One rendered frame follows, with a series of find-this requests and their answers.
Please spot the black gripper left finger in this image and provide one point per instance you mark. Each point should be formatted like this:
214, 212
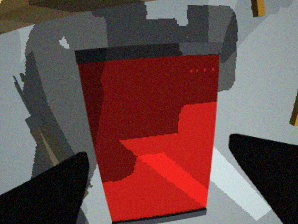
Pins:
54, 197

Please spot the tan rectangular floor panel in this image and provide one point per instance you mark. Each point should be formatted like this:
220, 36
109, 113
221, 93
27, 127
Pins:
16, 14

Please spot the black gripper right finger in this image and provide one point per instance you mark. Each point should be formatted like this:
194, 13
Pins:
273, 168

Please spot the orange thin rod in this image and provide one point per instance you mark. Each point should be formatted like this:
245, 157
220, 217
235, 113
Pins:
258, 8
294, 115

